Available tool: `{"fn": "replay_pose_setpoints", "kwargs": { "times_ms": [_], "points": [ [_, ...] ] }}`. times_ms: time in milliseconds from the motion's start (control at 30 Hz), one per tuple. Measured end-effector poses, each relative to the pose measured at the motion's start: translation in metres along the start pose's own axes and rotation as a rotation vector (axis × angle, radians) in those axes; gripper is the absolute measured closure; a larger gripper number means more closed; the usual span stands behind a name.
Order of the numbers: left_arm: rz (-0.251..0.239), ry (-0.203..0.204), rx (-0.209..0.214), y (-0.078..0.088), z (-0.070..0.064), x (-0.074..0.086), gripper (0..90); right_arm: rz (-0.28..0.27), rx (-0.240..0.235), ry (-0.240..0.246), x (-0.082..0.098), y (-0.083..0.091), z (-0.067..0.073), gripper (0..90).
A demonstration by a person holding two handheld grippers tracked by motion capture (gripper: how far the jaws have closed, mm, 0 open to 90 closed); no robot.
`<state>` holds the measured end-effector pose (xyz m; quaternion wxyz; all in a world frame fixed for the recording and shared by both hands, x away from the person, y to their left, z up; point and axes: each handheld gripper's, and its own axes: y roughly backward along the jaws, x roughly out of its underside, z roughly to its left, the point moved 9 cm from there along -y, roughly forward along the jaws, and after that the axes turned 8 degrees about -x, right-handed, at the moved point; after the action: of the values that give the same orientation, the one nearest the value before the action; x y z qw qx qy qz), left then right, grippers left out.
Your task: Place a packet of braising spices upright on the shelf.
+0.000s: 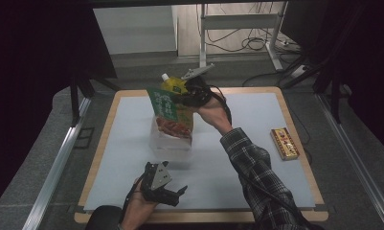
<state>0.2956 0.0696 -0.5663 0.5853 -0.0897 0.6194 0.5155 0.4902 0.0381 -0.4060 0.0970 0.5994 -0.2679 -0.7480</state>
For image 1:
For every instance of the black floor bracket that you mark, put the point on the black floor bracket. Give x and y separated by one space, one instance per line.
84 138

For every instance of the person's right hand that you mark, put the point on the person's right hand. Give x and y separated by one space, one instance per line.
215 115

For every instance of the person's left hand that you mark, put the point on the person's left hand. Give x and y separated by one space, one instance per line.
138 209

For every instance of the brown chocolate bar packet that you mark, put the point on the brown chocolate bar packet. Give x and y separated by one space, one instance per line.
284 143

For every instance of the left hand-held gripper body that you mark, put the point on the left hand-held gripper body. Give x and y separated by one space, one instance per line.
159 185

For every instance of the white metal desk frame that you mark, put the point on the white metal desk frame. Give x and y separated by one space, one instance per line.
240 20

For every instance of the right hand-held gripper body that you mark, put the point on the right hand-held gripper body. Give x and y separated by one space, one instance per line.
196 91

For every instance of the black metal stand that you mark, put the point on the black metal stand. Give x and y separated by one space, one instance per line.
334 86
75 96

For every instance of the dark curtain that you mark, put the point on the dark curtain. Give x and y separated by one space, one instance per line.
368 64
33 64

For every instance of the aluminium rail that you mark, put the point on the aluminium rail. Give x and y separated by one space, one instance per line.
52 172
355 159

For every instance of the white panel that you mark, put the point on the white panel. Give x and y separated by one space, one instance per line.
133 28

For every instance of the clear plastic container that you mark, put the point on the clear plastic container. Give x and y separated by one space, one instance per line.
170 147

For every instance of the yellow spouted pouch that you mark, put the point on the yellow spouted pouch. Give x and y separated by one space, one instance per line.
173 84

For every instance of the white power strip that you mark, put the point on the white power strip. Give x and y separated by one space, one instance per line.
297 72

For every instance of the green and red sauce packet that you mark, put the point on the green and red sauce packet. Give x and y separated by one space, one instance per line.
167 111

